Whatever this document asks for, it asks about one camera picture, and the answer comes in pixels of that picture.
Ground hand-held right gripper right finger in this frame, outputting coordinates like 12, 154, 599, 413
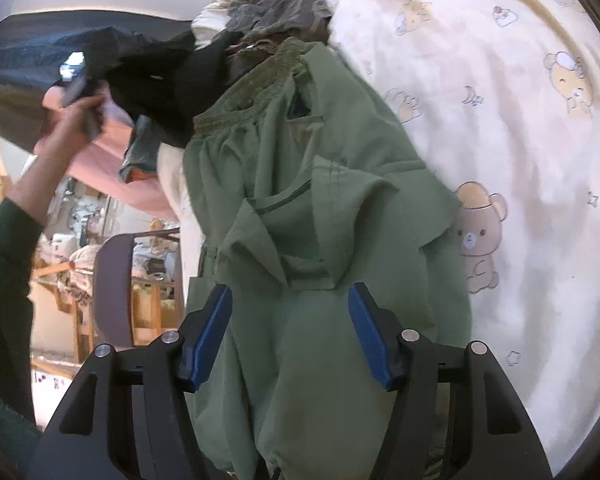
347, 282, 553, 480

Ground black garment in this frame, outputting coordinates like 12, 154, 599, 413
105, 30, 241, 148

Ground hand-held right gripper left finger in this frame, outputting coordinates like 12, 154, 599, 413
27, 284, 233, 480

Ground camouflage garment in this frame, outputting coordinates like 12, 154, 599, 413
225, 0, 333, 43

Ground brown garment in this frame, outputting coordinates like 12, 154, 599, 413
227, 35, 281, 61

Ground wooden frame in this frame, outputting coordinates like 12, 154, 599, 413
30, 255, 181, 356

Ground pink curtain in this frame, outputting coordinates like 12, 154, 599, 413
32, 82, 181, 221

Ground brown folding chair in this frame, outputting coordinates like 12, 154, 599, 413
95, 227, 183, 351

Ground person's left hand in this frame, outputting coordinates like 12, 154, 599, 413
45, 92, 112, 161

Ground bear print duvet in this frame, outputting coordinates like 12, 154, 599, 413
155, 0, 600, 476

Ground person's left forearm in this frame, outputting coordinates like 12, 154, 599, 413
0, 130, 88, 421

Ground teal bedding with orange stripe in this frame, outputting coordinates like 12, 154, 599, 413
120, 130, 161, 186

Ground olive green pants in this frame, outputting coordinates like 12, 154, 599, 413
182, 37, 473, 480

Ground beige fluffy cloth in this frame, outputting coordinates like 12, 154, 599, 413
67, 247, 98, 286

